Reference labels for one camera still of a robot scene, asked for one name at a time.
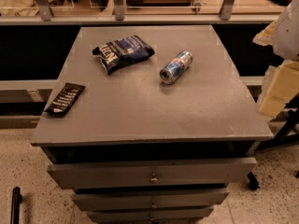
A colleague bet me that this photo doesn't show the blue chip bag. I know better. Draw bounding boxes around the blue chip bag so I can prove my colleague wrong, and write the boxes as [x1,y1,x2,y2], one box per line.
[92,35,155,75]

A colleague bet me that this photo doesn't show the bottom grey drawer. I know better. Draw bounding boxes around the bottom grey drawer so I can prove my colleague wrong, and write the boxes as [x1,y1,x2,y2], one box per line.
[87,206,214,223]

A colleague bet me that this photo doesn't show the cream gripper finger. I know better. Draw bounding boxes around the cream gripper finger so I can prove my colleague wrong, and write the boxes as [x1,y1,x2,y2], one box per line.
[257,60,299,119]

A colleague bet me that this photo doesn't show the grey drawer cabinet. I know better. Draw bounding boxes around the grey drawer cabinet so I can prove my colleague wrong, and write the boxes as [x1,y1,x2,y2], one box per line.
[30,24,275,224]

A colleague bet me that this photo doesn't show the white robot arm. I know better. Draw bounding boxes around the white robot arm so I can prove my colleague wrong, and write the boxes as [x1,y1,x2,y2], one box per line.
[253,0,299,119]

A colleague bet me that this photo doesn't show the grey drawer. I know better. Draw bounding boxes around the grey drawer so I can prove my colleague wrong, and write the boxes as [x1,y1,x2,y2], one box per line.
[87,206,214,223]
[48,158,256,189]
[72,189,229,211]

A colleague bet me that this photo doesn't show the middle grey drawer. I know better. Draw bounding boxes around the middle grey drawer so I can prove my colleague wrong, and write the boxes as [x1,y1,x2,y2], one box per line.
[72,189,229,211]

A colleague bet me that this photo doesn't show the blue silver redbull can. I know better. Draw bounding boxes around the blue silver redbull can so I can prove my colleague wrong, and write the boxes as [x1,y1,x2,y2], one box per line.
[160,50,193,84]

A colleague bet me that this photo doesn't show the black pole on floor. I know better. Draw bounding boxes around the black pole on floor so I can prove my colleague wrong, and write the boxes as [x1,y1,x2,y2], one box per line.
[10,187,22,224]

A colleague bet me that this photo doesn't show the black stand leg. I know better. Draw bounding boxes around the black stand leg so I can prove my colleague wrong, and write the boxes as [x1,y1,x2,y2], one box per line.
[258,94,299,150]

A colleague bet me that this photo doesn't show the metal railing frame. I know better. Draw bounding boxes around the metal railing frame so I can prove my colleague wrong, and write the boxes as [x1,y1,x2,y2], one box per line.
[0,0,284,25]

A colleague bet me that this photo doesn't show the black snack bar wrapper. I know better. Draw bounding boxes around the black snack bar wrapper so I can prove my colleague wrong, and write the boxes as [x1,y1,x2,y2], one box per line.
[46,82,85,117]

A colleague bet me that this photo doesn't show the top grey drawer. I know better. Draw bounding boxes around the top grey drawer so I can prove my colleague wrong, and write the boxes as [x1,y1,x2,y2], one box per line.
[48,158,256,189]

